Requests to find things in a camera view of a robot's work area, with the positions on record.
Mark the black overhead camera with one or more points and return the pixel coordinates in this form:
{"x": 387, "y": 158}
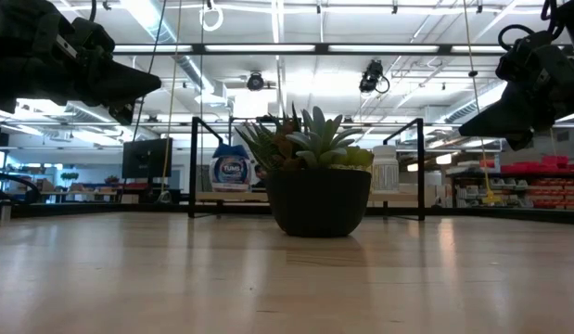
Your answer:
{"x": 372, "y": 76}

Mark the green succulent plants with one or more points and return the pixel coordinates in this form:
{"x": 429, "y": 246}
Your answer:
{"x": 319, "y": 139}

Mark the Tums bottle blue cap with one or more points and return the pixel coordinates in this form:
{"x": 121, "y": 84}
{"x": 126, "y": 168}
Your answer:
{"x": 230, "y": 169}

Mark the black computer monitor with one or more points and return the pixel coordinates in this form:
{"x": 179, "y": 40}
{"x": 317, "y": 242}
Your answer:
{"x": 145, "y": 160}

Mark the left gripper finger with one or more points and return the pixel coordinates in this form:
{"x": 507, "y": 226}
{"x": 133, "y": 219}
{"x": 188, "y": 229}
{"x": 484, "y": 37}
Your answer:
{"x": 122, "y": 86}
{"x": 122, "y": 113}

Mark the wooden background desk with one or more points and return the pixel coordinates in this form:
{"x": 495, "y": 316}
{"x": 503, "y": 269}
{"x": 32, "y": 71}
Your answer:
{"x": 78, "y": 192}

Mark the black frame wooden shelf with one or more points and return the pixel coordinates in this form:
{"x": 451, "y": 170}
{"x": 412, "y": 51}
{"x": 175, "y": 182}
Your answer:
{"x": 192, "y": 162}

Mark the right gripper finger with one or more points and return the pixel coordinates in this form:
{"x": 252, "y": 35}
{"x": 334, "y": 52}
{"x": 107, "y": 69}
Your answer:
{"x": 520, "y": 141}
{"x": 514, "y": 116}

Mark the storage shelving with red bins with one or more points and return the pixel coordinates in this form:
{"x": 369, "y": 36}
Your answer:
{"x": 546, "y": 185}

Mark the person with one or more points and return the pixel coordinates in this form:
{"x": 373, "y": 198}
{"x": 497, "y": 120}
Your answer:
{"x": 260, "y": 174}

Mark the small white medicine bottle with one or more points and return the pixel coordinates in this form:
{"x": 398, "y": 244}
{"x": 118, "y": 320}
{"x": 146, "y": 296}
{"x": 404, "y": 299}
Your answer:
{"x": 385, "y": 174}

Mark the black overhead frame bar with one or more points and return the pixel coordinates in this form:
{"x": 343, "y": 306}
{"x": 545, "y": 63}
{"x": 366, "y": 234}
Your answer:
{"x": 314, "y": 48}

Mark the round black ceiling camera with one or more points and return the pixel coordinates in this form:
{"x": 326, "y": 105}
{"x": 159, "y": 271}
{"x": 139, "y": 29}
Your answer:
{"x": 255, "y": 81}

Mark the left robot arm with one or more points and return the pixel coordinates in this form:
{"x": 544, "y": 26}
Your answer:
{"x": 0, "y": 51}

